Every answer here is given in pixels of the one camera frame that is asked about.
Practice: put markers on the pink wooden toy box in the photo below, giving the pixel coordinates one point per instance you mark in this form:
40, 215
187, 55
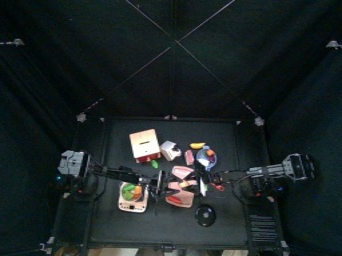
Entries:
144, 144

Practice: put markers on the red toy food piece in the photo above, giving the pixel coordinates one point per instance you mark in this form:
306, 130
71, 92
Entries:
174, 199

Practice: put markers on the grey frame corner bracket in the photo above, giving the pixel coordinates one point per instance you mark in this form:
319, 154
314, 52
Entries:
259, 121
168, 117
80, 117

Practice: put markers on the small pink toy block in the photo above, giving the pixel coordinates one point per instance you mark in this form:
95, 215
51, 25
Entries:
188, 157

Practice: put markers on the yellow toy banana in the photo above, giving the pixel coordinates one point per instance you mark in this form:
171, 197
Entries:
196, 145

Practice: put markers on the white cube toy appliance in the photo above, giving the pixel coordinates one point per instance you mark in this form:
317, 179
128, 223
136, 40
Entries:
170, 150

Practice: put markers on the blue toy pot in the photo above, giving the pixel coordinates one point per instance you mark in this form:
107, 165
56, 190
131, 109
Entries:
207, 157

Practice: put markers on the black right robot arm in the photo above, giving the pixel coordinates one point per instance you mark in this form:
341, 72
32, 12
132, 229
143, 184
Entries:
262, 171

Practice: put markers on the black round disc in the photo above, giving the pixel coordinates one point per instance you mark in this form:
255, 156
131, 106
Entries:
204, 215

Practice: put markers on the green toy vegetable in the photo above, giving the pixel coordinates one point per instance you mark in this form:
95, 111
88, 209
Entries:
154, 163

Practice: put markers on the bowl with green orange food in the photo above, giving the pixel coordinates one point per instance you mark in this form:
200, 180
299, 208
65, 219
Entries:
131, 192

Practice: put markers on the small red toy piece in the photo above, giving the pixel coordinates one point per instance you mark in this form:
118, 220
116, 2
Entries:
218, 187

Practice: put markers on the white toy scale base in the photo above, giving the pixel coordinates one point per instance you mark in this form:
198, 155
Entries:
132, 206

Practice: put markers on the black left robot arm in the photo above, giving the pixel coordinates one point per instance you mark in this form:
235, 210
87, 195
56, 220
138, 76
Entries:
111, 172

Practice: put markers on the orange toy carrot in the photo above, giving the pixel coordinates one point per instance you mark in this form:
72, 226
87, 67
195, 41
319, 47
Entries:
210, 153

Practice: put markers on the pink toy tray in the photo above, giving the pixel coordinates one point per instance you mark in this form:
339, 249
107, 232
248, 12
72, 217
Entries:
180, 200

